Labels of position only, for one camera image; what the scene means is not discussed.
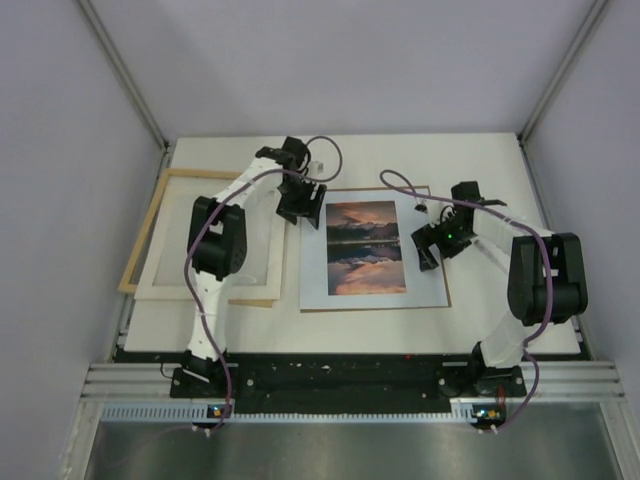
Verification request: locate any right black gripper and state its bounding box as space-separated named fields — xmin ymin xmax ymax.
xmin=411 ymin=213 xmax=474 ymax=272

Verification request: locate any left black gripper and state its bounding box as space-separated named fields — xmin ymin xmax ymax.
xmin=276 ymin=177 xmax=326 ymax=229

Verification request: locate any brown fibreboard backing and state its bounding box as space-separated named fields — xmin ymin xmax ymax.
xmin=299 ymin=183 xmax=453 ymax=314

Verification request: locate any orange sky photo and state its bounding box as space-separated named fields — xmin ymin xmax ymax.
xmin=297 ymin=187 xmax=449 ymax=312

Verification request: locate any cream mat board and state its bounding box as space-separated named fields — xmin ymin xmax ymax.
xmin=133 ymin=174 xmax=287 ymax=303

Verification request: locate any light wooden picture frame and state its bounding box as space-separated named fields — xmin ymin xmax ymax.
xmin=116 ymin=167 xmax=281 ymax=307

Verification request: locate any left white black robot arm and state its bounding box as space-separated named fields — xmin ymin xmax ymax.
xmin=183 ymin=137 xmax=327 ymax=397

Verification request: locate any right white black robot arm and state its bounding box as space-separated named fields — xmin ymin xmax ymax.
xmin=411 ymin=181 xmax=588 ymax=397

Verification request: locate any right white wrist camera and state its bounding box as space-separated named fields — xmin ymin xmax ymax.
xmin=414 ymin=199 xmax=428 ymax=213

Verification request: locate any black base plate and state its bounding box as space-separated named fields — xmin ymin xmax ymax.
xmin=170 ymin=353 xmax=526 ymax=415

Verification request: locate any aluminium front rail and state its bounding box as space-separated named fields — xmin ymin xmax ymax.
xmin=81 ymin=361 xmax=625 ymax=403

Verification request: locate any right aluminium corner post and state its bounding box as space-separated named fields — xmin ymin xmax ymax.
xmin=517 ymin=0 xmax=613 ymax=146

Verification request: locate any aluminium corner post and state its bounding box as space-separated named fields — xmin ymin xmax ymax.
xmin=73 ymin=0 xmax=170 ymax=152
xmin=517 ymin=0 xmax=613 ymax=146

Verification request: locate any grey slotted cable duct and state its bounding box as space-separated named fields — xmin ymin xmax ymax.
xmin=100 ymin=400 xmax=504 ymax=427

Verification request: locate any left aluminium corner post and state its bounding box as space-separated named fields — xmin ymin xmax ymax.
xmin=73 ymin=0 xmax=170 ymax=152

